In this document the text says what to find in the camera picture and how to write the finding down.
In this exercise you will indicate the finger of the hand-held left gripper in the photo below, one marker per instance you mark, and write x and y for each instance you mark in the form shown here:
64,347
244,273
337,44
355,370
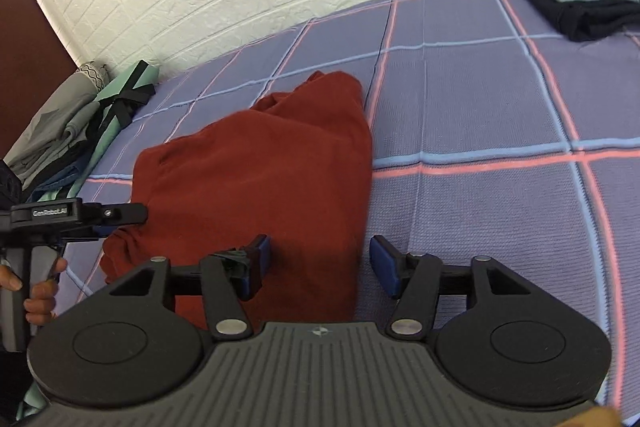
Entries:
125,213

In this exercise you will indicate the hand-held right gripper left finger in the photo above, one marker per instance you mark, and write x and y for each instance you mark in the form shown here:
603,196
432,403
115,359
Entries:
255,264

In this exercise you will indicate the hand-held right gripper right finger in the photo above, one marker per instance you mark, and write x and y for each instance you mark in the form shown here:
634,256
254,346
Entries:
385,267

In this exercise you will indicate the red pants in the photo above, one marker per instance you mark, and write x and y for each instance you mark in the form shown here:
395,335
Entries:
250,177

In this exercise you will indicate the person's left hand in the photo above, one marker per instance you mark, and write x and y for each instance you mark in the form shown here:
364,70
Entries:
42,302

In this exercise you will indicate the dark blue folded jeans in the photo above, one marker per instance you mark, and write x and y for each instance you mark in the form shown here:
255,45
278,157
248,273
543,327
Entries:
67,179

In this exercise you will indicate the black folded garment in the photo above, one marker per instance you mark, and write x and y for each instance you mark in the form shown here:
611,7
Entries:
60,174

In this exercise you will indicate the grey folded clothes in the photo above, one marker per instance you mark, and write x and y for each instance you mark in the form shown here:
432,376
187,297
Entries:
55,122

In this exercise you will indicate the green folded mat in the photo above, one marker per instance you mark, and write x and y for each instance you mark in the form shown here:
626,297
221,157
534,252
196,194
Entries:
125,84

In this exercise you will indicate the brown headboard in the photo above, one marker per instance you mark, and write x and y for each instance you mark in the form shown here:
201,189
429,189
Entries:
30,57

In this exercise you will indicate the purple plaid bedsheet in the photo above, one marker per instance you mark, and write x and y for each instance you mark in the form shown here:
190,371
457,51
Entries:
475,107

